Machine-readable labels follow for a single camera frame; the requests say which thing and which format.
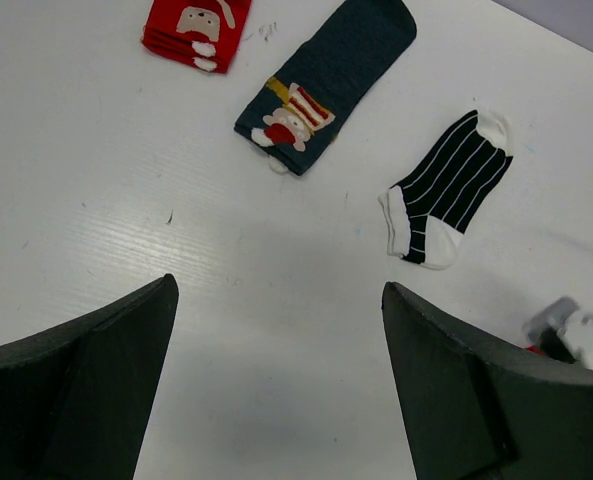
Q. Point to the navy sock with bear pattern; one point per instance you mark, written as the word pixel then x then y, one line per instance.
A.
pixel 303 106

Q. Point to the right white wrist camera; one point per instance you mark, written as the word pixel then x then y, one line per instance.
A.
pixel 563 331

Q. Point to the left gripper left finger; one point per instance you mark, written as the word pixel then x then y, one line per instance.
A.
pixel 75 399

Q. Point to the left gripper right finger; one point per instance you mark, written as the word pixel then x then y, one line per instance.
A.
pixel 477 407

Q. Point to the black white striped sock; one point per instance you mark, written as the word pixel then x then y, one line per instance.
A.
pixel 428 212

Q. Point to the red sock with white figure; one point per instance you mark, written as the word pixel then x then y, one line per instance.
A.
pixel 202 34

